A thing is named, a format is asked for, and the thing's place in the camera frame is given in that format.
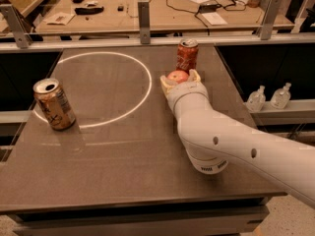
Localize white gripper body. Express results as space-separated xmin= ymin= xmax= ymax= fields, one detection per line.
xmin=166 ymin=82 xmax=209 ymax=107

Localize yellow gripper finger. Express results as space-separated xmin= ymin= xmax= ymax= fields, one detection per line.
xmin=159 ymin=76 xmax=174 ymax=96
xmin=188 ymin=69 xmax=201 ymax=82

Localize red apple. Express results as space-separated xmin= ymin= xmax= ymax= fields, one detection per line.
xmin=167 ymin=70 xmax=189 ymax=84

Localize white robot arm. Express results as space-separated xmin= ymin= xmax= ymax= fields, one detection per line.
xmin=160 ymin=70 xmax=315 ymax=207

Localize red coke can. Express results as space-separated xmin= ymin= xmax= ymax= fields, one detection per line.
xmin=176 ymin=39 xmax=199 ymax=72

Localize tan opened drink can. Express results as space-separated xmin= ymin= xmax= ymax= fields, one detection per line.
xmin=32 ymin=78 xmax=76 ymax=131

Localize white paper card right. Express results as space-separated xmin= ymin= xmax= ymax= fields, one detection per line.
xmin=202 ymin=12 xmax=227 ymax=26

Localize white paper card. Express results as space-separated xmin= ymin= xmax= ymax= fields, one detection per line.
xmin=202 ymin=12 xmax=227 ymax=26
xmin=44 ymin=12 xmax=75 ymax=26

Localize clear sanitizer bottle left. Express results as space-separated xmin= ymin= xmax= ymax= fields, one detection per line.
xmin=246 ymin=86 xmax=266 ymax=112

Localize clear sanitizer bottle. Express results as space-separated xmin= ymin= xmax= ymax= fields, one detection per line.
xmin=246 ymin=86 xmax=266 ymax=112
xmin=270 ymin=83 xmax=291 ymax=109

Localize black power adapter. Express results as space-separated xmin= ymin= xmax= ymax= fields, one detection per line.
xmin=199 ymin=3 xmax=221 ymax=13

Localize wooden background desk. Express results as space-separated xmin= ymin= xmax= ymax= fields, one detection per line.
xmin=33 ymin=0 xmax=295 ymax=36

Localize small black block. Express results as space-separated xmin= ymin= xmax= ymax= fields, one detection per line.
xmin=117 ymin=5 xmax=124 ymax=11

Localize clear sanitizer bottle right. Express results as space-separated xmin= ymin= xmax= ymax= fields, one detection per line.
xmin=270 ymin=83 xmax=291 ymax=109

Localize black flat device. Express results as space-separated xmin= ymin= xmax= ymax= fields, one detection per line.
xmin=75 ymin=7 xmax=104 ymax=15

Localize white paper card left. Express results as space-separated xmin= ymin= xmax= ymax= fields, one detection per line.
xmin=44 ymin=12 xmax=75 ymax=26

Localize middle metal rail bracket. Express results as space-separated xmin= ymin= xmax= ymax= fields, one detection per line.
xmin=138 ymin=1 xmax=151 ymax=44

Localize metal rail bracket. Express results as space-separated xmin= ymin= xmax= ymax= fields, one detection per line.
xmin=0 ymin=4 xmax=32 ymax=49
xmin=138 ymin=1 xmax=151 ymax=44
xmin=257 ymin=0 xmax=283 ymax=40

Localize right metal rail bracket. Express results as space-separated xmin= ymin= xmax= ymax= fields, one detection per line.
xmin=257 ymin=0 xmax=283 ymax=40

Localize black cable on desk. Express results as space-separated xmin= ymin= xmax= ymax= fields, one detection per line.
xmin=165 ymin=0 xmax=247 ymax=28

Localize left metal rail bracket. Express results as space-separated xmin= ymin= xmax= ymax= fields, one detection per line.
xmin=0 ymin=4 xmax=32 ymax=49

